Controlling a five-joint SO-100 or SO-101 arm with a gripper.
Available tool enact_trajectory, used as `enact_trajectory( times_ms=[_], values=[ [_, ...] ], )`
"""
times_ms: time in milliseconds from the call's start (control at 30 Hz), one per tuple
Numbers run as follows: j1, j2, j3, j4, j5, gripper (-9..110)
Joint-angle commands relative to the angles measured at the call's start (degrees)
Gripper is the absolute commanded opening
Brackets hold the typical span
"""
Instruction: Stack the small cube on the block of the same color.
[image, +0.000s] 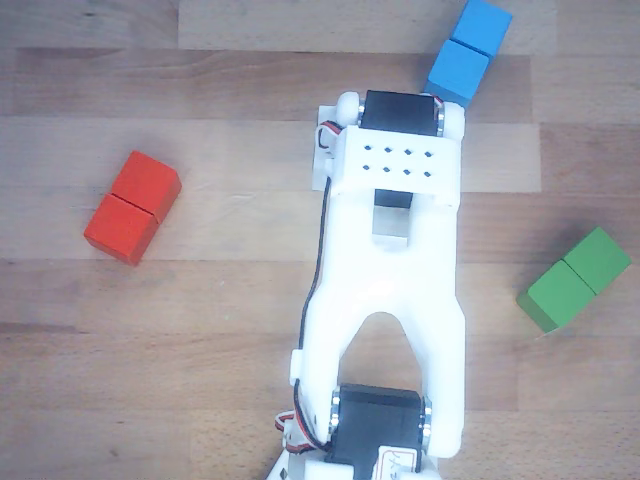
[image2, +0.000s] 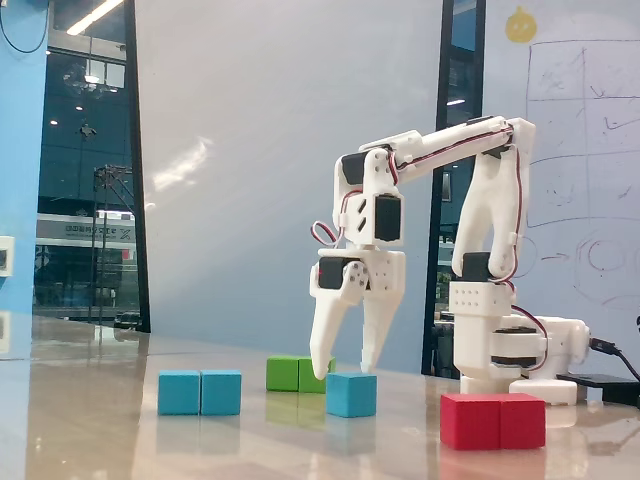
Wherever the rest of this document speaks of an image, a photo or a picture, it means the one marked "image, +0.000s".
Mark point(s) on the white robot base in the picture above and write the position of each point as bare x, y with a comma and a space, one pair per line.
285, 467

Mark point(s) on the long red block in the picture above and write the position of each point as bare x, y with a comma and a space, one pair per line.
125, 225

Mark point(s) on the handwritten white label sticker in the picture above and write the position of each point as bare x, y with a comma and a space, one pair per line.
395, 460

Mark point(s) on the long blue block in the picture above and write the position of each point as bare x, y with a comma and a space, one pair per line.
457, 70

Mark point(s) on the long green block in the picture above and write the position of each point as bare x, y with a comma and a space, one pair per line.
565, 295

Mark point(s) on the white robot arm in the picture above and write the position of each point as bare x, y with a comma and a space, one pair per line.
390, 280

